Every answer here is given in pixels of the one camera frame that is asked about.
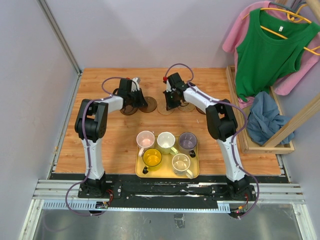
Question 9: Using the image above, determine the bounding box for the yellow plastic tray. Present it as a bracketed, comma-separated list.
[135, 135, 200, 179]

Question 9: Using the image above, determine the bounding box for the purple black cup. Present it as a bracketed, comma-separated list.
[178, 132, 198, 158]

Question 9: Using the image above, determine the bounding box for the yellow black cup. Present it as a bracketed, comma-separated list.
[142, 148, 162, 175]

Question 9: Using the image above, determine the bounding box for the green tank top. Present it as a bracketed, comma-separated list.
[235, 8, 320, 102]

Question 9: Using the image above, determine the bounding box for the white cream cup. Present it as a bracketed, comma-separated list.
[157, 131, 178, 155]

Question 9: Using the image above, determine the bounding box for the blue cloth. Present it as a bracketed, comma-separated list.
[246, 91, 291, 146]

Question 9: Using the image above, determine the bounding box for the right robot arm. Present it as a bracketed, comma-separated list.
[163, 72, 259, 201]

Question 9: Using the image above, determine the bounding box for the pink cup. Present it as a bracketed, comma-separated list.
[136, 130, 155, 157]

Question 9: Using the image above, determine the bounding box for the woven coaster back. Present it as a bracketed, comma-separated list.
[157, 101, 174, 116]

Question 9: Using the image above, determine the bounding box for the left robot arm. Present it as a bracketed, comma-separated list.
[74, 77, 148, 198]

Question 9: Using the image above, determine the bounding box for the grey hanger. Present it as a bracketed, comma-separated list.
[271, 0, 307, 14]

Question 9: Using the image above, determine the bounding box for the wooden rack frame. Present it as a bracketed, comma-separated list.
[225, 0, 320, 155]

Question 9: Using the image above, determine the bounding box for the woven coaster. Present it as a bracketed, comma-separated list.
[178, 103, 196, 112]
[157, 101, 174, 116]

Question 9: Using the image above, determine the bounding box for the beige cup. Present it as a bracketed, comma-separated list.
[171, 153, 194, 179]

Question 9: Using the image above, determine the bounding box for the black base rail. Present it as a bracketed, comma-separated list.
[49, 173, 260, 210]

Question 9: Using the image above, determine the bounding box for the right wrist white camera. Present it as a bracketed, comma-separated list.
[163, 76, 172, 94]

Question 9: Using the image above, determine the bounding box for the wrist white camera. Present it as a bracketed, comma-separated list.
[163, 76, 172, 94]
[131, 77, 141, 92]

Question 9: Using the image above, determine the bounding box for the yellow hanger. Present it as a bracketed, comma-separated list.
[242, 2, 320, 56]

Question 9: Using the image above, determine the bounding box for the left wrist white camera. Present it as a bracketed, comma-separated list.
[131, 77, 141, 92]

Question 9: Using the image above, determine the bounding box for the dark brown coaster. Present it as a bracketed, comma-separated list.
[139, 96, 157, 113]
[120, 105, 138, 116]
[196, 107, 206, 115]

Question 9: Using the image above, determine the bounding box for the woven coaster front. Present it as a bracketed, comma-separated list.
[178, 103, 196, 112]

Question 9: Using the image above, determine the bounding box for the pink t-shirt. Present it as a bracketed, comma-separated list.
[222, 0, 320, 96]

